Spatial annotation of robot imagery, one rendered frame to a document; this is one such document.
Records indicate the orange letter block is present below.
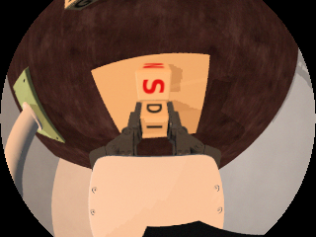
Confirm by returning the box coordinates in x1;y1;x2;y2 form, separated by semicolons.
135;62;172;100
65;0;98;10
140;101;169;134

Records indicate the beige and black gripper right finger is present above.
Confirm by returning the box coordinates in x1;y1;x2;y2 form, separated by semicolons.
167;102;221;170

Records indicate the orange flat mat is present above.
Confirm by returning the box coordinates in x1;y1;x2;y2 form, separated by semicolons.
91;53;209;134

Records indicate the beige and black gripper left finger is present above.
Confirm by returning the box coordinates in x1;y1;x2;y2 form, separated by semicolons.
89;102;143;171

